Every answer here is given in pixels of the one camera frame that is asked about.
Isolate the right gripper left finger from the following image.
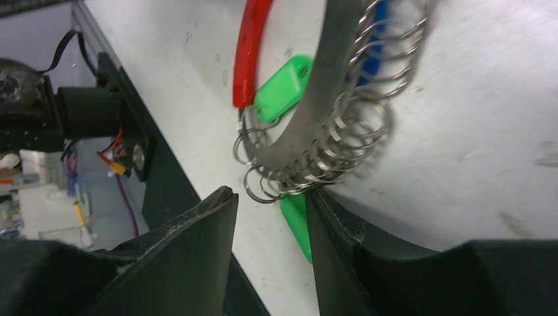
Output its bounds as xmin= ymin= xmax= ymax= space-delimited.
xmin=1 ymin=186 xmax=239 ymax=315

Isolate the clutter beyond table edge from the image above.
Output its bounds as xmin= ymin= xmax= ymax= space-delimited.
xmin=1 ymin=150 xmax=96 ymax=250

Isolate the aluminium frame rail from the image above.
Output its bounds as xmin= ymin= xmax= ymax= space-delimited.
xmin=71 ymin=1 xmax=126 ymax=93

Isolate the green capped key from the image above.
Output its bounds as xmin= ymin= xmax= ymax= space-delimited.
xmin=280 ymin=194 xmax=313 ymax=265

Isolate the blue key tag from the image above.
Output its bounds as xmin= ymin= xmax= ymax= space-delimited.
xmin=345 ymin=1 xmax=390 ymax=86

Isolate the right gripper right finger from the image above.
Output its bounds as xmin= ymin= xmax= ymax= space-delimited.
xmin=306 ymin=189 xmax=557 ymax=315

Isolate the large keyring with red sleeve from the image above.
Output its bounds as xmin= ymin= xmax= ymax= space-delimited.
xmin=232 ymin=1 xmax=435 ymax=204

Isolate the green key tag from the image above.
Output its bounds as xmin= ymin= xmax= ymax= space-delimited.
xmin=253 ymin=55 xmax=313 ymax=124

